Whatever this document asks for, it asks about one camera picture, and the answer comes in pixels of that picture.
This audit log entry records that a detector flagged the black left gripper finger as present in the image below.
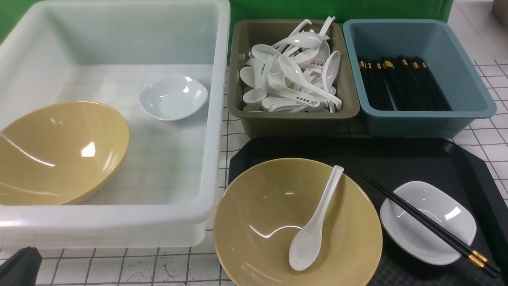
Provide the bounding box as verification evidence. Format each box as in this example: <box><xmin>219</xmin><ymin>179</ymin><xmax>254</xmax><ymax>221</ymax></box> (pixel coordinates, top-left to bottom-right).
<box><xmin>0</xmin><ymin>247</ymin><xmax>43</xmax><ymax>286</ymax></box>

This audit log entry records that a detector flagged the yellow noodle bowl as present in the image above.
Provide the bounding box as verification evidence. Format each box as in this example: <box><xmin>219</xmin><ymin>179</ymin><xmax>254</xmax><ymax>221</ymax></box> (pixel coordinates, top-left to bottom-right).
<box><xmin>214</xmin><ymin>158</ymin><xmax>383</xmax><ymax>286</ymax></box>

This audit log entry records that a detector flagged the white ceramic soup spoon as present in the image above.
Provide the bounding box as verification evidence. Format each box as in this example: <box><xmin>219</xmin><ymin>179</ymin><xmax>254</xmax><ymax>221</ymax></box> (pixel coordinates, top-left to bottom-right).
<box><xmin>289</xmin><ymin>165</ymin><xmax>344</xmax><ymax>271</ymax></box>

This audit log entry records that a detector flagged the small white square dish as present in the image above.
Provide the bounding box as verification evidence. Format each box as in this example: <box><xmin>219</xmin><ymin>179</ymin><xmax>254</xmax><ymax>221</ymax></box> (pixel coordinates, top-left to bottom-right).
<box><xmin>379</xmin><ymin>181</ymin><xmax>477</xmax><ymax>266</ymax></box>

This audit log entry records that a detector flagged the yellow bowl inside tub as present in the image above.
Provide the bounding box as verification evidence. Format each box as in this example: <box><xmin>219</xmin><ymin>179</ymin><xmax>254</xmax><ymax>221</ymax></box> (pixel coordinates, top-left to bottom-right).
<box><xmin>0</xmin><ymin>101</ymin><xmax>130</xmax><ymax>206</ymax></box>

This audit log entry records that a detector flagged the small white dish inside tub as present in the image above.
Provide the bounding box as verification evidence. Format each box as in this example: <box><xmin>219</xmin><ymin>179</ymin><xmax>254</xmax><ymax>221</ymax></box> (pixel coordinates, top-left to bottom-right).
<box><xmin>137</xmin><ymin>73</ymin><xmax>209</xmax><ymax>121</ymax></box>

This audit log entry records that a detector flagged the large translucent white plastic tub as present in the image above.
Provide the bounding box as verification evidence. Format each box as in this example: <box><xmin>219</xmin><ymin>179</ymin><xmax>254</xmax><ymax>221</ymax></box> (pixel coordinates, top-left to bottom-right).
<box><xmin>1</xmin><ymin>0</ymin><xmax>230</xmax><ymax>249</ymax></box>

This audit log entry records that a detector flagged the olive brown spoon bin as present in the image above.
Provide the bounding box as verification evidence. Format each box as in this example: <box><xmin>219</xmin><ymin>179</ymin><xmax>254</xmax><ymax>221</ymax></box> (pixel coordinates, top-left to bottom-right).
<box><xmin>225</xmin><ymin>19</ymin><xmax>361</xmax><ymax>138</ymax></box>

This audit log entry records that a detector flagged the pile of white spoons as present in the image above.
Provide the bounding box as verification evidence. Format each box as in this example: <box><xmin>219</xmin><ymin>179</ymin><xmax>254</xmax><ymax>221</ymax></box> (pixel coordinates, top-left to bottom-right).
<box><xmin>239</xmin><ymin>16</ymin><xmax>343</xmax><ymax>113</ymax></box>

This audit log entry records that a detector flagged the green backdrop cloth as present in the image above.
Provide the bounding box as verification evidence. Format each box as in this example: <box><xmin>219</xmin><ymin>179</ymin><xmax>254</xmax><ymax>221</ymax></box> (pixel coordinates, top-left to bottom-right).
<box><xmin>0</xmin><ymin>0</ymin><xmax>455</xmax><ymax>44</ymax></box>

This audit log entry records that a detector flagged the black plastic serving tray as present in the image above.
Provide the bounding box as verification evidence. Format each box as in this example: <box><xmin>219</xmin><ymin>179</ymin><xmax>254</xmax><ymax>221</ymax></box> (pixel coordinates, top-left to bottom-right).
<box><xmin>229</xmin><ymin>137</ymin><xmax>507</xmax><ymax>286</ymax></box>

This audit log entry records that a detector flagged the bundle of black chopsticks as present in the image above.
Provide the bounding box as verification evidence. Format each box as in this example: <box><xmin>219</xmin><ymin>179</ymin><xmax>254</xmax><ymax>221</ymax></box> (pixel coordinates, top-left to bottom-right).
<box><xmin>358</xmin><ymin>55</ymin><xmax>452</xmax><ymax>112</ymax></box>

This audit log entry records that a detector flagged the blue chopstick bin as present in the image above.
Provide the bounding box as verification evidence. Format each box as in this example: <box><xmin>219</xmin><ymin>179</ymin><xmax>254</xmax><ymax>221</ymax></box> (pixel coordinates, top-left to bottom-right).
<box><xmin>343</xmin><ymin>19</ymin><xmax>496</xmax><ymax>138</ymax></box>

